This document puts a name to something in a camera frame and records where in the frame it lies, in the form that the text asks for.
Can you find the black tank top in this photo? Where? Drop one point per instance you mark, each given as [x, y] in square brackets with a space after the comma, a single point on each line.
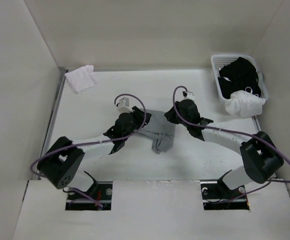
[239, 75]

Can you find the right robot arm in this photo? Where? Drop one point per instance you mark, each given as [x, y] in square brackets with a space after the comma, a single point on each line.
[259, 162]

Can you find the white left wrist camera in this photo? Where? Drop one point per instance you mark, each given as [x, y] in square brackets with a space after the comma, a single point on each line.
[123, 105]

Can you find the white plastic basket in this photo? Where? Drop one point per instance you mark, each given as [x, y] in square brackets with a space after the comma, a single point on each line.
[218, 61]

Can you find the grey tank top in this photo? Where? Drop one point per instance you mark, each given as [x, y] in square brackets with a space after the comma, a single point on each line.
[160, 131]

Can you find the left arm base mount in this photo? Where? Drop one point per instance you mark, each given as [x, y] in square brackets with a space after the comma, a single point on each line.
[93, 196]

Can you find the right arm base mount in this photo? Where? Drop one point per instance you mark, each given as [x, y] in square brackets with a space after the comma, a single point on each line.
[216, 196]

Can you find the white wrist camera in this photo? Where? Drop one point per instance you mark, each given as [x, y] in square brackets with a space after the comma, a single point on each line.
[188, 95]
[123, 105]

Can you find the white tank top in basket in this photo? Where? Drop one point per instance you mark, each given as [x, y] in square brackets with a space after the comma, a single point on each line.
[244, 103]

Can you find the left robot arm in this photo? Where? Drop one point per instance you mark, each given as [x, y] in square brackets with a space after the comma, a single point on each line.
[60, 165]

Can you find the folded white tank top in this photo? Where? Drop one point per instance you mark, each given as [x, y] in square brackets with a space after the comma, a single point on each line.
[81, 79]

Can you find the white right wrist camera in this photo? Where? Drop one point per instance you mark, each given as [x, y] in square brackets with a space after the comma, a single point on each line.
[188, 95]

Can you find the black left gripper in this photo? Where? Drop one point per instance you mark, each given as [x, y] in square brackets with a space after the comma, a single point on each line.
[139, 116]

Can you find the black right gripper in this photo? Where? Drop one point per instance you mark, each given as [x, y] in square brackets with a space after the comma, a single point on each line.
[170, 115]

